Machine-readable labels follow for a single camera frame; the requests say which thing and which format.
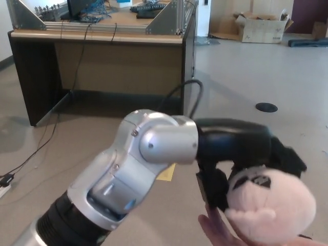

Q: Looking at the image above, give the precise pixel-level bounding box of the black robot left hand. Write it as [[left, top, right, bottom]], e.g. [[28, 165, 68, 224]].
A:
[[195, 117, 308, 210]]

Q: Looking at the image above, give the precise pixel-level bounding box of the person's bare hand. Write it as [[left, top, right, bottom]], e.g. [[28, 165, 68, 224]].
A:
[[198, 207, 328, 246]]

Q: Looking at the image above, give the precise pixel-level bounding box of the pink plush dumpling with sunglasses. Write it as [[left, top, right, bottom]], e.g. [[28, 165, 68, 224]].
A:
[[224, 165, 316, 236]]

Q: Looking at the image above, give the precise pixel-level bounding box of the black round floor cover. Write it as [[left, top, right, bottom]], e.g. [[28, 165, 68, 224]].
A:
[[255, 102, 278, 113]]

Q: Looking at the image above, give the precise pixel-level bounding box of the yellow paper sheet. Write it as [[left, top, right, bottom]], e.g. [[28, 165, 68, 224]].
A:
[[156, 163, 176, 181]]

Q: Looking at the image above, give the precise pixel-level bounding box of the clear plastic bag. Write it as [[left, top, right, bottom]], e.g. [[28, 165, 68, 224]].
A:
[[196, 35, 221, 46]]

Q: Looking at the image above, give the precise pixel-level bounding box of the flattened cardboard sheet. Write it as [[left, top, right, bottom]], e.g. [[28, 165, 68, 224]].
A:
[[209, 19, 244, 42]]

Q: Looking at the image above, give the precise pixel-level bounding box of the open cardboard box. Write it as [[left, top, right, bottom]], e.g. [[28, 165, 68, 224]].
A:
[[234, 9, 294, 44]]

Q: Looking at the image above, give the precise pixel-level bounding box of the dark blue foam piece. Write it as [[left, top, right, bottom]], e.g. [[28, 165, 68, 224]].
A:
[[288, 38, 328, 48]]

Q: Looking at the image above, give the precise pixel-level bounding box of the dark wooden desk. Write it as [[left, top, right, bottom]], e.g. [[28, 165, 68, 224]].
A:
[[8, 0, 199, 127]]

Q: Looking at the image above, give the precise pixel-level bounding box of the maroon door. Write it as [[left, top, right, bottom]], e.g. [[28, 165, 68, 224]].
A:
[[291, 0, 328, 33]]

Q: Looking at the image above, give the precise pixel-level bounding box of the flat black device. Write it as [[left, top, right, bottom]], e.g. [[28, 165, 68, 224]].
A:
[[135, 11, 159, 19]]

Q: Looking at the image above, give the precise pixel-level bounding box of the black keyboard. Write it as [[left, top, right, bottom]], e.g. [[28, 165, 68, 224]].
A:
[[130, 2, 167, 13]]

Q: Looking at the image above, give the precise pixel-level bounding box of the black monitor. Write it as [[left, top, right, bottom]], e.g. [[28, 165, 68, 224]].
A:
[[60, 0, 98, 20]]

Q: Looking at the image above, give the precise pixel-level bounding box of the black equipment with metal knobs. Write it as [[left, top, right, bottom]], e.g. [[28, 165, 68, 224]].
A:
[[34, 4, 66, 21]]

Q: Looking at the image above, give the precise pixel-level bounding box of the white power strip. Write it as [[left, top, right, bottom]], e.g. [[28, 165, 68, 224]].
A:
[[0, 184, 12, 198]]

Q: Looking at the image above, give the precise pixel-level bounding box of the black power plug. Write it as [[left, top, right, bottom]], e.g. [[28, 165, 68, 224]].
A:
[[0, 173, 15, 188]]

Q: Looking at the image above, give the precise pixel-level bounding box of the black robot wrist cable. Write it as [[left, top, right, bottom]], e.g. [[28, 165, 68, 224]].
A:
[[158, 79, 204, 120]]

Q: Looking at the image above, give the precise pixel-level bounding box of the thin black hanging cable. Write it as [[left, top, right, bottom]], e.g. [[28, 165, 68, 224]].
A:
[[191, 33, 197, 79]]

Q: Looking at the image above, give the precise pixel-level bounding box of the long black power cable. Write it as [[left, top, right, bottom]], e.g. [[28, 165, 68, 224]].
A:
[[10, 23, 94, 176]]

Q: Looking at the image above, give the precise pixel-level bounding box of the blue cable bundle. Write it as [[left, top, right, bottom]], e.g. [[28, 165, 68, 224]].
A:
[[79, 0, 113, 23]]

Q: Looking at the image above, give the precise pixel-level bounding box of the aluminium profile frame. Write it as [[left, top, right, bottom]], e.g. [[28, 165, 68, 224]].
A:
[[6, 0, 199, 35]]

